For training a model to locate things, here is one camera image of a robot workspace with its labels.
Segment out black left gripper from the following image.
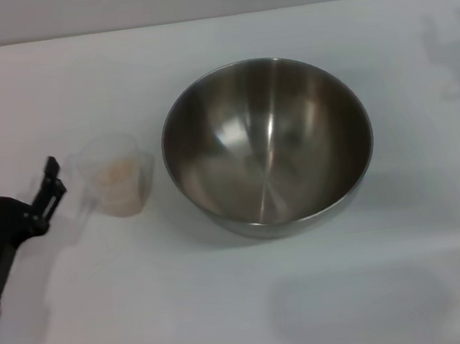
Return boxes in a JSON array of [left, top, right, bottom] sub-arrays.
[[0, 141, 80, 304]]

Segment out clear plastic measuring cup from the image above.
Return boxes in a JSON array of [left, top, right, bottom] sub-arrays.
[[62, 129, 163, 223]]

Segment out white rice grains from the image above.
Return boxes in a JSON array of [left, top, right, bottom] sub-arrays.
[[96, 157, 146, 217]]

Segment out stainless steel mixing bowl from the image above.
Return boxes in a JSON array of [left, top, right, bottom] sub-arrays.
[[152, 44, 386, 252]]

